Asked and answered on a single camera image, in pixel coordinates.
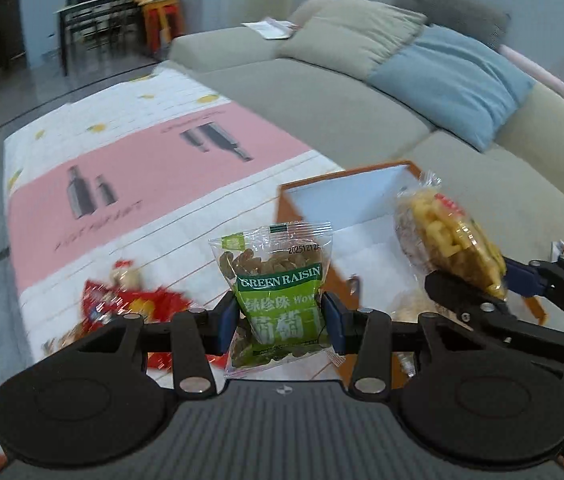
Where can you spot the blue cushion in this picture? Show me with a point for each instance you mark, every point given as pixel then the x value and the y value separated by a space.
pixel 451 85

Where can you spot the red snack packet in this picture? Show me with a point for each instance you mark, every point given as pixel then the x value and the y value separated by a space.
pixel 112 300

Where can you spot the pink bolster pillow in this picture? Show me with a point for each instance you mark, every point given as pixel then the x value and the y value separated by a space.
pixel 536 70

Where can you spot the clear nut packet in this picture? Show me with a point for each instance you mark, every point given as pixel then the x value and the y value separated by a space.
pixel 409 307

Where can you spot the black dining table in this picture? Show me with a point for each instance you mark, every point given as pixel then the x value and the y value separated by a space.
pixel 97 10

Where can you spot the red striped peanut packet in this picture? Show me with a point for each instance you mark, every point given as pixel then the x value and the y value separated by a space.
pixel 64 340

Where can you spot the small beige snack packet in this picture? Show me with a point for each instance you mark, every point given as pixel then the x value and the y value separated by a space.
pixel 126 272

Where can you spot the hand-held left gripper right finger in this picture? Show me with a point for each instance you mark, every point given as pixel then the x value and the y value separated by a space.
pixel 334 327

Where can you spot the orange cardboard box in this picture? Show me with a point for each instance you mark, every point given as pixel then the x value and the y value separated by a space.
pixel 361 195

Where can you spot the white papers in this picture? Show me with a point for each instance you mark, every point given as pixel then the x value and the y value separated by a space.
pixel 269 27

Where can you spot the grey cushion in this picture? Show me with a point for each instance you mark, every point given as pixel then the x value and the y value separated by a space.
pixel 456 2

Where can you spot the yellow snack packet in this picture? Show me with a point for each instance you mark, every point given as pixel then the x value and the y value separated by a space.
pixel 441 230

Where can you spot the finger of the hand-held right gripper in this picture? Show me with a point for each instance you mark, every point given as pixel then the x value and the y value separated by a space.
pixel 486 310
pixel 519 277

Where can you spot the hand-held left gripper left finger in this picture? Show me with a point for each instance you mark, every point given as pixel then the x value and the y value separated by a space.
pixel 227 327

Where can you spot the green raisin packet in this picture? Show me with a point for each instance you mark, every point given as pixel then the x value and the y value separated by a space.
pixel 277 280

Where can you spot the pink checked tablecloth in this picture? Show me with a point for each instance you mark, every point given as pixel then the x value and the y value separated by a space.
pixel 162 170

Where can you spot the beige sofa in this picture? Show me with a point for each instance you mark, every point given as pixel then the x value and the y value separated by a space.
pixel 322 95

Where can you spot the red stool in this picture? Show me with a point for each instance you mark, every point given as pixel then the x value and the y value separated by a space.
pixel 162 20

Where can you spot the beige cushion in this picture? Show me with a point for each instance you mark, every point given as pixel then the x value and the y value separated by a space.
pixel 356 35

